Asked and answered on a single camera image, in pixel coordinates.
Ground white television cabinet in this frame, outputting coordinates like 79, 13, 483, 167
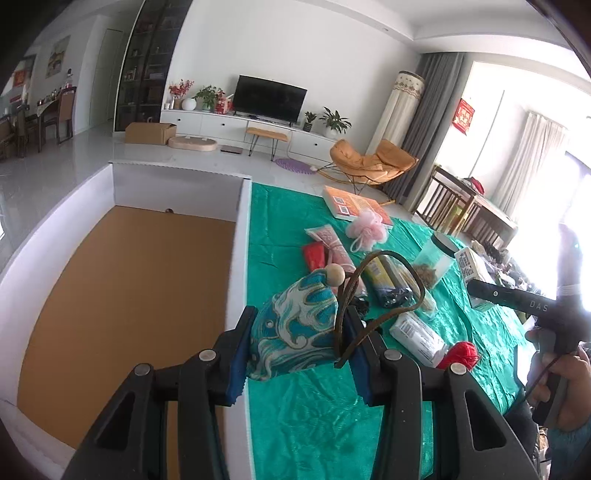
159, 108, 358, 160

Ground wooden bench stool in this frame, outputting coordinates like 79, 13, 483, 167
245, 127, 291, 160

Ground wooden dining table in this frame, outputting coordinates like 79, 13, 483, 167
37, 99, 61, 153

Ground red packet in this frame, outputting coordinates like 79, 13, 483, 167
302, 242, 329, 273

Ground orange book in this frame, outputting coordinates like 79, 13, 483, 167
322, 185, 394, 227

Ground red yarn ball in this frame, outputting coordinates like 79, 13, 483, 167
436, 342, 481, 372

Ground white carton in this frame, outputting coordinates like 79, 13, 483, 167
454, 247, 497, 310

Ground red flowers in vase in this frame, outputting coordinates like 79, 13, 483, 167
167, 79, 195, 110

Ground white sheer curtain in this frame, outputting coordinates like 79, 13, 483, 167
492, 111, 568, 217

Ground dark wooden armchair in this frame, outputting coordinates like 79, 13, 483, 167
416, 165, 476, 234

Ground framed wall painting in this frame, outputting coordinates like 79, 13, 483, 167
45, 36, 71, 77

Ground brown cardboard box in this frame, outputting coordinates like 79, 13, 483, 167
124, 121, 177, 146

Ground covered standing air conditioner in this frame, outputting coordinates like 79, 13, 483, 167
367, 71, 426, 160

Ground potted plant in white pot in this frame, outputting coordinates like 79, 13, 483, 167
320, 107, 352, 138

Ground green houseplant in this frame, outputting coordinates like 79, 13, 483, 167
193, 85, 225, 112

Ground white wipes packet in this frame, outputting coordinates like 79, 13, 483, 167
389, 311, 448, 367

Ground clear toothpick packet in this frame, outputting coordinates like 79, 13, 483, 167
402, 265, 437, 319

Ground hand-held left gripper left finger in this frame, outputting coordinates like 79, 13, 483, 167
62, 305, 259, 480

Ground pink bath pouf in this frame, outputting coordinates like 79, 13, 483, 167
346, 208, 389, 252

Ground black and yellow packet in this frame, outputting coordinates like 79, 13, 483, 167
362, 254, 414, 308

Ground green tablecloth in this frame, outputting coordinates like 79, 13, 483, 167
240, 182, 532, 480

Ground pile of mixed clutter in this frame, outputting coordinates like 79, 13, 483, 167
471, 240, 546, 296

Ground red wall hanging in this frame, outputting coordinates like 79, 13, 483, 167
452, 98, 476, 136

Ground black television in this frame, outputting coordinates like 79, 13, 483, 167
232, 75, 308, 124

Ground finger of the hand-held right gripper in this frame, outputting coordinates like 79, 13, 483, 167
466, 279, 526, 312

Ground grey curtain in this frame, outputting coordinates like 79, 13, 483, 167
388, 52, 472, 206

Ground purple floor mat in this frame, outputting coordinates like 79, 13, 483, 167
274, 158, 315, 174

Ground white cardboard box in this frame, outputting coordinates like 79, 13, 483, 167
0, 159, 254, 480

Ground wooden dining chair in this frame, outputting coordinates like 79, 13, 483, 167
55, 90, 77, 144

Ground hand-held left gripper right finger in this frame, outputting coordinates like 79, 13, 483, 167
345, 305, 541, 480

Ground clear jar with black lid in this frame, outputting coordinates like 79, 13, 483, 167
412, 232, 460, 289

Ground orange lounge chair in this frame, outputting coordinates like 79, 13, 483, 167
318, 138, 420, 195

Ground blue patterned pouch with strap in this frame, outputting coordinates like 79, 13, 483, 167
247, 250, 428, 381

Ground red framed picture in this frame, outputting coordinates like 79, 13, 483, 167
11, 58, 35, 88

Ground dark wooden side table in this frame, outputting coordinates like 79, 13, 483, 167
462, 191, 518, 245

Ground person's right hand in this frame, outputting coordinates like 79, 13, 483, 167
526, 328, 591, 432

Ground dark glass display cabinet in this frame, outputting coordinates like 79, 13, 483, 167
113, 0, 192, 132

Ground pink packet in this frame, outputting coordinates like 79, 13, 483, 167
305, 224, 368, 296

